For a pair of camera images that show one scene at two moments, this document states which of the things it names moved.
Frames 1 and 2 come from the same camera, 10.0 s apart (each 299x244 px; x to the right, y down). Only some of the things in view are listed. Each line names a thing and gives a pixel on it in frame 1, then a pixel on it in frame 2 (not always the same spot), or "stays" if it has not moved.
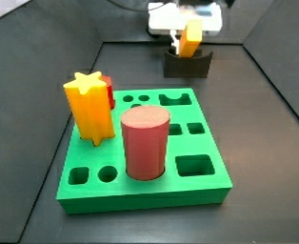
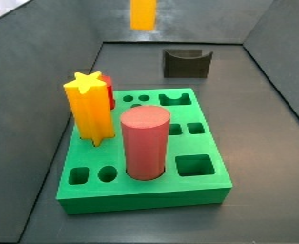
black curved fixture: (193, 67) stays
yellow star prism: (89, 97) stays
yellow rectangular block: (190, 38) to (144, 11)
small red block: (106, 79) stays
